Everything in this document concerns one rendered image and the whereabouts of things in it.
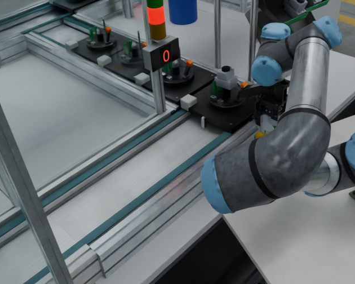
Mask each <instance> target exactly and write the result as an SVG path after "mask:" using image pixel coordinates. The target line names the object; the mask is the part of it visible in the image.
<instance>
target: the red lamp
mask: <svg viewBox="0 0 355 284"><path fill-rule="evenodd" d="M147 11H148V20H149V23H150V24H153V25H158V24H162V23H164V22H165V12H164V6H162V7H160V8H148V7H147Z"/></svg>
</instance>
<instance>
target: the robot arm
mask: <svg viewBox="0 0 355 284"><path fill-rule="evenodd" d="M290 31H291V30H290V28H289V26H287V25H286V24H283V23H270V24H267V25H265V26H264V27H263V29H262V34H261V45H260V47H259V50H258V52H257V55H256V57H255V59H254V60H253V62H252V68H251V76H252V78H253V80H254V81H255V82H256V84H253V85H247V86H244V87H242V88H241V90H239V91H238V93H239V95H240V97H241V99H242V98H248V97H250V96H254V95H259V96H258V97H257V99H256V102H255V107H254V121H255V124H256V125H257V127H258V129H259V131H260V132H261V133H262V134H265V133H266V131H270V133H268V134H266V135H264V136H262V137H259V138H257V139H254V140H251V141H249V142H247V143H244V144H242V145H240V146H237V147H235V148H233V149H230V150H228V151H226V152H223V153H220V154H215V155H214V156H213V157H211V158H209V159H207V160H206V161H205V162H204V164H203V165H202V170H201V184H202V189H203V192H204V194H205V197H206V199H207V201H208V202H209V204H210V205H211V206H212V208H213V209H214V210H216V211H217V212H219V213H221V214H228V213H231V214H233V213H235V212H236V211H239V210H243V209H246V208H250V207H255V206H262V205H267V204H270V203H272V202H274V201H275V200H277V199H279V198H283V197H287V196H290V195H292V194H294V193H296V192H304V193H305V194H306V195H308V196H310V197H323V196H326V195H328V194H330V193H334V192H338V191H341V190H344V189H348V188H352V187H355V133H354V134H353V135H352V136H351V137H350V139H349V140H348V141H346V142H344V143H341V144H338V145H334V146H333V147H329V143H330V137H331V124H330V121H329V119H328V117H327V116H326V102H327V84H328V74H329V56H330V49H334V47H336V46H338V45H340V44H341V42H342V36H341V32H340V29H339V27H338V26H337V24H336V22H335V21H334V20H333V19H332V18H331V17H329V16H324V17H322V18H320V19H318V20H316V21H313V22H312V23H311V24H309V25H307V26H305V27H304V28H302V29H300V30H298V31H297V32H295V33H293V34H291V35H290ZM291 69H292V72H291V79H290V81H289V80H286V79H285V78H286V72H287V71H289V70H291ZM288 87H289V92H288V94H287V88H288ZM278 116H280V117H279V119H278ZM273 126H276V128H274V127H273Z"/></svg>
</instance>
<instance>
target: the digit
mask: <svg viewBox="0 0 355 284"><path fill-rule="evenodd" d="M160 56H161V66H163V65H165V64H167V63H169V62H171V61H172V54H171V44H169V45H167V46H165V47H163V48H161V49H160Z"/></svg>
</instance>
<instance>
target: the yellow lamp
mask: <svg viewBox="0 0 355 284"><path fill-rule="evenodd" d="M149 29H150V37H151V39H153V40H161V39H164V38H166V24H165V22H164V23H162V24H158V25H153V24H150V23H149Z"/></svg>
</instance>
